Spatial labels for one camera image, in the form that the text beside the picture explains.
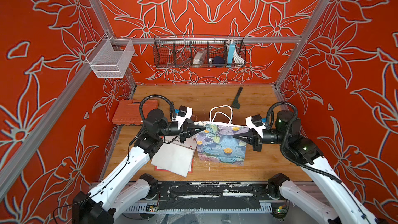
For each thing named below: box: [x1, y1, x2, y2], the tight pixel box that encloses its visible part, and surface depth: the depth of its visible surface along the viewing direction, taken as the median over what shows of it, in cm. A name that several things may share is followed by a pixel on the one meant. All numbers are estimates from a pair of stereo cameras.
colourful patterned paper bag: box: [194, 121, 249, 166], surface depth 63 cm
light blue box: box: [227, 42, 236, 64], surface depth 89 cm
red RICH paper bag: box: [153, 158, 194, 174], surface depth 82 cm
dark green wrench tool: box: [231, 86, 244, 109], surface depth 109 cm
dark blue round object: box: [212, 56, 225, 68], surface depth 97 cm
